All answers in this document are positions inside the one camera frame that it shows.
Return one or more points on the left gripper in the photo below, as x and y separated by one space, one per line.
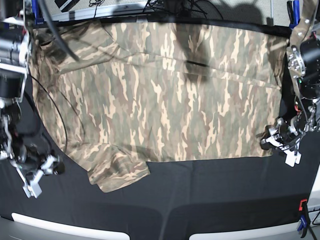
286 137

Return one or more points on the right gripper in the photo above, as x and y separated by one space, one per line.
30 165

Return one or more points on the camouflage t-shirt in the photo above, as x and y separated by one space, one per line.
155 92

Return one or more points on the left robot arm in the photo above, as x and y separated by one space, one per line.
303 63

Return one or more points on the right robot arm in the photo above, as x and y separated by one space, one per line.
15 51

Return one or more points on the front right orange clamp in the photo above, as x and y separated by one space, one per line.
301 204

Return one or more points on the right rear blue clamp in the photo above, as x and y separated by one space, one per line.
294 13

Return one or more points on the left rear blue clamp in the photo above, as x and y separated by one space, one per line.
38 17

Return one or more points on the aluminium frame rail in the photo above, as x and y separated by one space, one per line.
82 10

